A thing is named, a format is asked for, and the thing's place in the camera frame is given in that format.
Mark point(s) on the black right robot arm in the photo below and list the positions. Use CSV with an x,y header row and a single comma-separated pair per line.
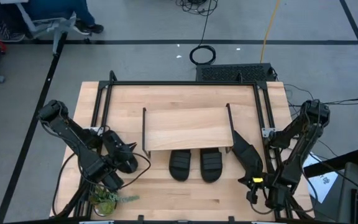
x,y
294,168

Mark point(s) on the white paper sheet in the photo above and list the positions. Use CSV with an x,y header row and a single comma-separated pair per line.
x,y
320,186

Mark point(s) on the black rubber slide sandal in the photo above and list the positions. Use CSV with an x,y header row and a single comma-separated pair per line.
x,y
129,165
247,155
211,166
180,166

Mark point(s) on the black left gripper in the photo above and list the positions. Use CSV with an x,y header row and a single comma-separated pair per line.
x,y
115,144

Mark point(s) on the black mesh computer tower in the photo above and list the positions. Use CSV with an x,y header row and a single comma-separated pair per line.
x,y
228,73

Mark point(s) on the wooden shelf with black frame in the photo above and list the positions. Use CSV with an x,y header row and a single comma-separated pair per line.
x,y
185,130

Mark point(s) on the small potted succulent plant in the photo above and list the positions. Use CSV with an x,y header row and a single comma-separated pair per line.
x,y
104,203

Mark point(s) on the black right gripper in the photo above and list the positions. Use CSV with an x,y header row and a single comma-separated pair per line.
x,y
258,190

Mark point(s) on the grey laptop with black keyboard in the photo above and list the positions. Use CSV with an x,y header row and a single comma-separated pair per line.
x,y
350,186

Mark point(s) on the white office chair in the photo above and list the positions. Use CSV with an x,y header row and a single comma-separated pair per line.
x,y
57,34

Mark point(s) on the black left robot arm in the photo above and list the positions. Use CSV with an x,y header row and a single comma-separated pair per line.
x,y
73,137

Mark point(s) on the person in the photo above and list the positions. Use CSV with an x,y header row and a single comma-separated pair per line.
x,y
57,7

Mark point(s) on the yellow tape tag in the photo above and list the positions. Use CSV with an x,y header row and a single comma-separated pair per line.
x,y
257,180

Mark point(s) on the black metal rig frame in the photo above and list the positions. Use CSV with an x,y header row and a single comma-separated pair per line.
x,y
182,83

